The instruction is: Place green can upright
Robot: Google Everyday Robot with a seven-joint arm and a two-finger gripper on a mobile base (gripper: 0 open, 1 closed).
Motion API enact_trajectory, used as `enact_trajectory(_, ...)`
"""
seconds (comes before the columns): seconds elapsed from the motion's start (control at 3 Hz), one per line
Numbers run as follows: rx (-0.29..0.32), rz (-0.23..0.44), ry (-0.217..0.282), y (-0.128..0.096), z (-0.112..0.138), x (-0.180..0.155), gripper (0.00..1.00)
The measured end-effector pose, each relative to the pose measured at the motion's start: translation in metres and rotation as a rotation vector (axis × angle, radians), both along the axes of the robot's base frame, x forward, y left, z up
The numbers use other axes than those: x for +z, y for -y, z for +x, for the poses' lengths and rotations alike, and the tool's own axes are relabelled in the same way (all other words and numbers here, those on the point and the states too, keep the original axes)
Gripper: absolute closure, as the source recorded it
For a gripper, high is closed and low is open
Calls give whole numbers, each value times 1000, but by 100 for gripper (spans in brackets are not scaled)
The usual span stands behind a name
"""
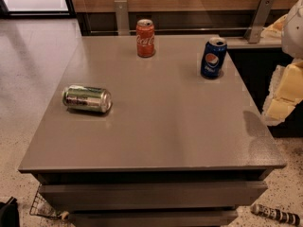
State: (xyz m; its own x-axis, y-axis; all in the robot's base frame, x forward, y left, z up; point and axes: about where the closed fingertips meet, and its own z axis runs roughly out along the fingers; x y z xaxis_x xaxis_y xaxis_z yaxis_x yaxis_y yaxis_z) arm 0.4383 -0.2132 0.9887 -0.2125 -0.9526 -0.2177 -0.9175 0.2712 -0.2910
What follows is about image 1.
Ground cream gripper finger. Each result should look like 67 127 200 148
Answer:
261 60 303 126
261 15 287 38

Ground green soda can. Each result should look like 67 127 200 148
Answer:
62 85 112 114

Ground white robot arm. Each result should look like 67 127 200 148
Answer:
261 0 303 126

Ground blue Pepsi can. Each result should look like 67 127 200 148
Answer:
201 37 227 79

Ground red Coca-Cola can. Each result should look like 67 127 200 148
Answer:
136 19 155 58

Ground black white checkered stick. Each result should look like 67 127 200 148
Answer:
250 204 302 227

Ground grey drawer cabinet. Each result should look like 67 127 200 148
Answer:
19 35 285 227

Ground black bag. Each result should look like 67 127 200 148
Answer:
0 197 20 227

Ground right metal bracket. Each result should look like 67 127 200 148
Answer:
244 0 275 44

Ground metal bracket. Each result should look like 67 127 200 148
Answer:
244 0 275 44
115 0 130 36

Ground left metal bracket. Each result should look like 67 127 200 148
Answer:
115 0 130 36

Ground wire basket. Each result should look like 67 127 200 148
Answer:
29 185 69 220

